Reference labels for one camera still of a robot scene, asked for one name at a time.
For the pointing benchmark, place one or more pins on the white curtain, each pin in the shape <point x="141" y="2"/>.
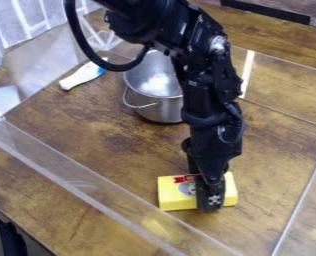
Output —
<point x="28" y="18"/>

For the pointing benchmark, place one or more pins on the clear acrylic barrier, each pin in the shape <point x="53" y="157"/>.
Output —
<point x="81" y="160"/>

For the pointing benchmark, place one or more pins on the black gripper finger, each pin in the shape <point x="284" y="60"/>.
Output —
<point x="211" y="195"/>
<point x="193" y="168"/>

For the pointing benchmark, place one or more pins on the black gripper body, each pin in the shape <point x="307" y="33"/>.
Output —
<point x="216" y="142"/>

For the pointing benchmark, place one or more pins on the stainless steel pot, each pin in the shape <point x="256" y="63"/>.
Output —
<point x="153" y="92"/>

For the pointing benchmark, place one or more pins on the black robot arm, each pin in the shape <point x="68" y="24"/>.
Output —
<point x="180" y="29"/>

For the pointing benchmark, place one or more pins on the black table leg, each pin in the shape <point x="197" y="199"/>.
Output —
<point x="13" y="242"/>

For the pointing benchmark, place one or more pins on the black bar at table edge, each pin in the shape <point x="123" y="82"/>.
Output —
<point x="267" y="11"/>

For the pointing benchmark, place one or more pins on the yellow butter block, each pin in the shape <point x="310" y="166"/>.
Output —
<point x="177" y="192"/>

